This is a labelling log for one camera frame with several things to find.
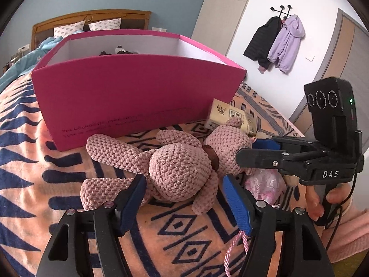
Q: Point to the light blue quilt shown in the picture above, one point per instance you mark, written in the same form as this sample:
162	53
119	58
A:
28	60

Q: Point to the pink crochet plush toy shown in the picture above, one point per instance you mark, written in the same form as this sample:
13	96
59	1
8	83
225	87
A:
178	164

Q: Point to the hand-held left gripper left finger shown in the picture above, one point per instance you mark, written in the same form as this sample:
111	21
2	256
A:
131	205

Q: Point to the yellow tissue pack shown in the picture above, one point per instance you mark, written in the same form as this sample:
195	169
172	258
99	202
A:
227	114

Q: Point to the grey and wood door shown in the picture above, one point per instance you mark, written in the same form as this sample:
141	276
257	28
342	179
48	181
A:
354	57

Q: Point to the pink cardboard box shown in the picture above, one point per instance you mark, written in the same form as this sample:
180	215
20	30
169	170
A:
129	92

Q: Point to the person's right forearm pink sleeve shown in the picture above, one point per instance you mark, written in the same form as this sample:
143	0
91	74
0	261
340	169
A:
353	230

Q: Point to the white wall outlet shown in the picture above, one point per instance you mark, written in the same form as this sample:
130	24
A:
159	29

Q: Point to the black and white plush toy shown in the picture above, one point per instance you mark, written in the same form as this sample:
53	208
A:
122	50

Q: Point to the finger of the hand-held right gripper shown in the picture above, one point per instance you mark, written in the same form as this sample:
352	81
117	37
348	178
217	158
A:
259	160
285	143

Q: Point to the beige textured panel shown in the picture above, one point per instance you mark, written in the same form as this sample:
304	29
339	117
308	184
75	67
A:
222	11

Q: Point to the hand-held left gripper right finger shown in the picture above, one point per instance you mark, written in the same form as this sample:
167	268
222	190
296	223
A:
236	205

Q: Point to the black wall coat rack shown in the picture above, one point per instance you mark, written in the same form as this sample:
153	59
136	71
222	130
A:
281	10

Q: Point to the lilac hooded jacket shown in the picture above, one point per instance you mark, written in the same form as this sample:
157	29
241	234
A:
286	46

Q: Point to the person's right hand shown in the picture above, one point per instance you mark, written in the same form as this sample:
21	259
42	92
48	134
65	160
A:
312	205

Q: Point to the wooden bed headboard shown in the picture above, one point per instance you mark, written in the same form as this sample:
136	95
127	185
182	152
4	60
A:
115	16

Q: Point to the black jacket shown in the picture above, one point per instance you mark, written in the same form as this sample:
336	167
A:
261	43

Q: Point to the orange and navy patterned blanket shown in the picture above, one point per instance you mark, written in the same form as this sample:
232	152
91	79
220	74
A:
57	179

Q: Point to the white light switch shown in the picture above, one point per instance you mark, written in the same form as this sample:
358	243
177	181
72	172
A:
310	58

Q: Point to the white patterned pillow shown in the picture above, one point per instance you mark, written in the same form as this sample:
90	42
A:
105	24
69	30

